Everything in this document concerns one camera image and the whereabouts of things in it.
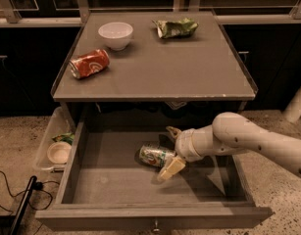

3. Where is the green chip bag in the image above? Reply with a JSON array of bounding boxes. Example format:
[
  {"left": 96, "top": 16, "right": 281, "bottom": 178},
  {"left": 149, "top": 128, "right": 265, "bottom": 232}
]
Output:
[{"left": 154, "top": 18, "right": 199, "bottom": 39}]

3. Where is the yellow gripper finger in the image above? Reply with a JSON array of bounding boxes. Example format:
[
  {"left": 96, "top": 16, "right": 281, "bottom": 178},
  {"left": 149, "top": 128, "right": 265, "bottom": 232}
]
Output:
[
  {"left": 157, "top": 156, "right": 186, "bottom": 181},
  {"left": 166, "top": 126, "right": 182, "bottom": 141}
]

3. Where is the metal drawer knob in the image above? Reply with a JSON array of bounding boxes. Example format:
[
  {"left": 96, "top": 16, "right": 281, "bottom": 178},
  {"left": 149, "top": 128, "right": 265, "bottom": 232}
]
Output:
[{"left": 152, "top": 221, "right": 161, "bottom": 233}]

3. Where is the clear plastic bin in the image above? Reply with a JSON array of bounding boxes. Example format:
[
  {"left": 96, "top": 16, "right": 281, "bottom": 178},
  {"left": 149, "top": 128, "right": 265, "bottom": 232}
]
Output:
[{"left": 32, "top": 107, "right": 71, "bottom": 172}]

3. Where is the grey cabinet counter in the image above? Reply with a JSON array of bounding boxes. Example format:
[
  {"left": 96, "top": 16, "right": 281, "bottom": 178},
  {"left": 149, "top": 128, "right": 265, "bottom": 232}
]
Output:
[{"left": 50, "top": 10, "right": 258, "bottom": 133}]

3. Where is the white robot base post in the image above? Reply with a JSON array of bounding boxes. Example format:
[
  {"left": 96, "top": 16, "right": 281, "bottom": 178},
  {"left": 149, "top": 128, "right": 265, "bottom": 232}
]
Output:
[{"left": 283, "top": 86, "right": 301, "bottom": 122}]

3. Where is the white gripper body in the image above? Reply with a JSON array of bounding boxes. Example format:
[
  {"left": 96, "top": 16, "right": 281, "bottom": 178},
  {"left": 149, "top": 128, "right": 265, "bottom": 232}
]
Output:
[{"left": 175, "top": 125, "right": 215, "bottom": 163}]

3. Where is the green bag in bin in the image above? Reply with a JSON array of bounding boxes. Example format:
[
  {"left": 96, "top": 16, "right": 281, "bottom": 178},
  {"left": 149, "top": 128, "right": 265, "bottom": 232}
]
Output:
[{"left": 52, "top": 133, "right": 75, "bottom": 145}]

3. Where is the open grey top drawer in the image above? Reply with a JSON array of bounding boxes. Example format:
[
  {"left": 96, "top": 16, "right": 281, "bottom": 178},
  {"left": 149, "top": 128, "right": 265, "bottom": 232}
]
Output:
[{"left": 36, "top": 122, "right": 273, "bottom": 231}]

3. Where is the orange soda can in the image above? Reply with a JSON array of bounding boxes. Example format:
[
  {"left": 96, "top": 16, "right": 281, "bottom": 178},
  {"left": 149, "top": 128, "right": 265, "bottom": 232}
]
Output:
[{"left": 69, "top": 49, "right": 110, "bottom": 79}]

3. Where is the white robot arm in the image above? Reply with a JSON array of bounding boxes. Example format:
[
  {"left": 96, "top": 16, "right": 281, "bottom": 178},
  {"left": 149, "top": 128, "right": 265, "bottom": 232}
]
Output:
[{"left": 158, "top": 113, "right": 301, "bottom": 181}]

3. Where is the black floor bar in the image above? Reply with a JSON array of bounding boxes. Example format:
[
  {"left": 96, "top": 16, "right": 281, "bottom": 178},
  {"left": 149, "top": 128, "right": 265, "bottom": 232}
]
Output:
[{"left": 8, "top": 175, "right": 37, "bottom": 235}]

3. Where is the black cable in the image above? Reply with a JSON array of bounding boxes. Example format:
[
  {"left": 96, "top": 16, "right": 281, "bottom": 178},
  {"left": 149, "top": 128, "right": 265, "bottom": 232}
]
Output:
[{"left": 0, "top": 169, "right": 61, "bottom": 214}]

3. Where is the green 7up can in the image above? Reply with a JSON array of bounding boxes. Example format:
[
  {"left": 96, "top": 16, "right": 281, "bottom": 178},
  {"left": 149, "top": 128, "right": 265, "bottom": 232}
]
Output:
[{"left": 138, "top": 143, "right": 176, "bottom": 167}]

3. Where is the small white bowl in bin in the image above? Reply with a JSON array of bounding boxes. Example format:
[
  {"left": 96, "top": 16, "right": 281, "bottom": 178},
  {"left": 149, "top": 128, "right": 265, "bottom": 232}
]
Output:
[{"left": 47, "top": 142, "right": 72, "bottom": 165}]

